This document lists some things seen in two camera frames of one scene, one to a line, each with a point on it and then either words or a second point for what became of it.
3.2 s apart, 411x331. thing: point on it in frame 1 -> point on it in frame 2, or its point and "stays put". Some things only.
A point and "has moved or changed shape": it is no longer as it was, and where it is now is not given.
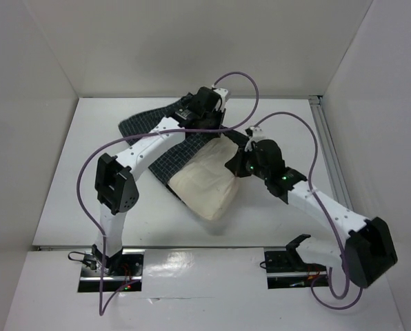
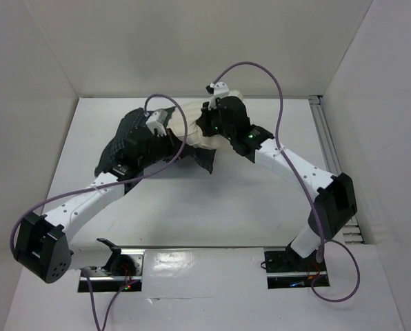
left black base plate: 131,270 stays put
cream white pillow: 205,185 has moved or changed shape
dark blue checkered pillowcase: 138,125 has moved or changed shape
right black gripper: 238,163 -> 208,119
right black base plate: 283,272 stays put
